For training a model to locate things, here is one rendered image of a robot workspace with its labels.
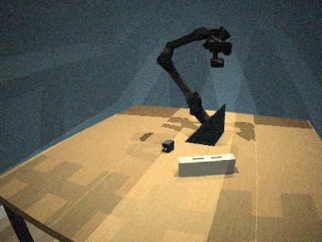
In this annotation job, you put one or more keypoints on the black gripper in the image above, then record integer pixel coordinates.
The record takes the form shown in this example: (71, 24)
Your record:
(215, 46)

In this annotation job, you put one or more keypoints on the black two-prong charger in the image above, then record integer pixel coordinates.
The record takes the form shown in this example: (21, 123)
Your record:
(168, 146)

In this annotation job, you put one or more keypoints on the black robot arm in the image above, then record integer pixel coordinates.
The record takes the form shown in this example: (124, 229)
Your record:
(164, 60)

